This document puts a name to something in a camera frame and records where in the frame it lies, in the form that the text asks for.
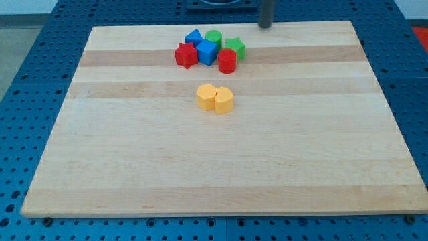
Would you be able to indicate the yellow half-round block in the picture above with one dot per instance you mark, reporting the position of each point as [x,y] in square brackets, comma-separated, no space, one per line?
[224,100]

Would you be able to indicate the yellow hexagon block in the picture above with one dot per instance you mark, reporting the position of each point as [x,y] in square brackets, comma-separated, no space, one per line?
[206,96]

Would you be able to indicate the red cylinder block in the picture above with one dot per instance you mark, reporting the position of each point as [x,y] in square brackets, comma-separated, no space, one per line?
[227,61]

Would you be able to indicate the wooden board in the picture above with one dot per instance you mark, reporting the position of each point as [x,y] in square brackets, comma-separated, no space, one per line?
[310,133]

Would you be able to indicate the blue cube block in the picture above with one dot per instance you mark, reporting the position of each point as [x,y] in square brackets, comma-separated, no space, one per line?
[207,52]

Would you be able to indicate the red star block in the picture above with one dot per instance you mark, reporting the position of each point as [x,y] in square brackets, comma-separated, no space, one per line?
[186,55]

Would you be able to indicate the green star block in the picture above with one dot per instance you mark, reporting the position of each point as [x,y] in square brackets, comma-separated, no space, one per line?
[238,46]

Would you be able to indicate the green cylinder block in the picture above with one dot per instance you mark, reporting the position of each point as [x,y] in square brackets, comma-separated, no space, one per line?
[216,37]

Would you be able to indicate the blue triangle block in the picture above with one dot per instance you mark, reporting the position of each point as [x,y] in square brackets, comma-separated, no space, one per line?
[194,37]

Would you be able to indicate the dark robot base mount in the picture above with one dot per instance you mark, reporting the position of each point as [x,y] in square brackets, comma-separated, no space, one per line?
[219,5]

